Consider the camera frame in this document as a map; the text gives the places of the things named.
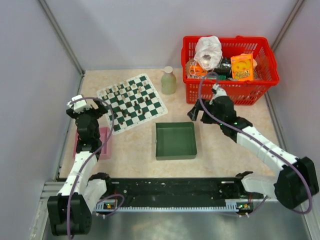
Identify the red plastic basket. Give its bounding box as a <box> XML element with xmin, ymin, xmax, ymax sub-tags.
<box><xmin>181</xmin><ymin>36</ymin><xmax>280</xmax><ymax>106</ymax></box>

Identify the white plastic bag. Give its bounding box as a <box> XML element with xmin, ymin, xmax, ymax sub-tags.
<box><xmin>193</xmin><ymin>36</ymin><xmax>223</xmax><ymax>71</ymax></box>

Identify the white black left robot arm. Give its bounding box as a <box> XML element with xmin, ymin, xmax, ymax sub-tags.
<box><xmin>47</xmin><ymin>95</ymin><xmax>114</xmax><ymax>238</ymax></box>

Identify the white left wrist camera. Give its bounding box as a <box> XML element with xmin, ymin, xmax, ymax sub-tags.
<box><xmin>67</xmin><ymin>94</ymin><xmax>91</xmax><ymax>113</ymax></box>

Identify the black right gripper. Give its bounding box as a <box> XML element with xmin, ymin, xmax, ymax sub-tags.
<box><xmin>187</xmin><ymin>98</ymin><xmax>225</xmax><ymax>127</ymax></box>

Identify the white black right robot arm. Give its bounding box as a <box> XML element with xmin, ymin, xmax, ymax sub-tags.
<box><xmin>187</xmin><ymin>95</ymin><xmax>319</xmax><ymax>215</ymax></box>

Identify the orange white packet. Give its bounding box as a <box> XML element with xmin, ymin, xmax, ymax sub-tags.
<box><xmin>185</xmin><ymin>59</ymin><xmax>208</xmax><ymax>79</ymax></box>

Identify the green square tray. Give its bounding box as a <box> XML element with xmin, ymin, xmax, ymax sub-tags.
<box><xmin>155</xmin><ymin>122</ymin><xmax>198</xmax><ymax>161</ymax></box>

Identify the orange snack box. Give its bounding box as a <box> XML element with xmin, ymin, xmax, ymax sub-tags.
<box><xmin>230</xmin><ymin>53</ymin><xmax>254</xmax><ymax>82</ymax></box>

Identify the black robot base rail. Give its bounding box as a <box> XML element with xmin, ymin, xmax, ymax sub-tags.
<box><xmin>96</xmin><ymin>177</ymin><xmax>264</xmax><ymax>213</ymax></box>

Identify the black wrapped package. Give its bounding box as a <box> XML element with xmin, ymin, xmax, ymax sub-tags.
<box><xmin>213</xmin><ymin>57</ymin><xmax>232</xmax><ymax>77</ymax></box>

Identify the green white chess mat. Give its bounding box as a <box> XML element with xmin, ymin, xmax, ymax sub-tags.
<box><xmin>96</xmin><ymin>73</ymin><xmax>168</xmax><ymax>135</ymax></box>

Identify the pink rectangular tray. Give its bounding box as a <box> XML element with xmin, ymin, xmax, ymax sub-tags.
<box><xmin>72</xmin><ymin>126</ymin><xmax>113</xmax><ymax>160</ymax></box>

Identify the green lotion bottle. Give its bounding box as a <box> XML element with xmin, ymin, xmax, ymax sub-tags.
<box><xmin>161</xmin><ymin>66</ymin><xmax>177</xmax><ymax>95</ymax></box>

